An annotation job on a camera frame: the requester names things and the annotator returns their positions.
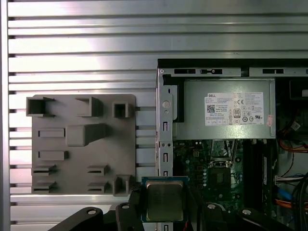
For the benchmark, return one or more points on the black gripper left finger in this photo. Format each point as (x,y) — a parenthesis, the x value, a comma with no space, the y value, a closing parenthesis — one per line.
(134,216)

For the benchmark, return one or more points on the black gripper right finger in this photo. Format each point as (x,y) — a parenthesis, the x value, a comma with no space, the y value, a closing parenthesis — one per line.
(211,219)

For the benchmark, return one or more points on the silver square CPU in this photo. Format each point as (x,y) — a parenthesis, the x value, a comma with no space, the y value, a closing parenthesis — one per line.
(163,199)

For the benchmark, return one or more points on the green motherboard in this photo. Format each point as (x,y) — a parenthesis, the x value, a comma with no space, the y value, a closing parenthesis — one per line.
(192,163)

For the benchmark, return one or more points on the black RAM slot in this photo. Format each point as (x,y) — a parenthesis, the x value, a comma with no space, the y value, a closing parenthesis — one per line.
(267,173)

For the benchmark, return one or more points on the grey plastic parts rack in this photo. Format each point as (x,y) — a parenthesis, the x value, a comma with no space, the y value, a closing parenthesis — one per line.
(79,158)

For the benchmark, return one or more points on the grey power supply unit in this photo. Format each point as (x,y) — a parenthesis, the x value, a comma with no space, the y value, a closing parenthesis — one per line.
(192,130)

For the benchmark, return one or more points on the black open PC case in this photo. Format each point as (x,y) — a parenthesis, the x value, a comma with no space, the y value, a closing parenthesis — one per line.
(204,63)

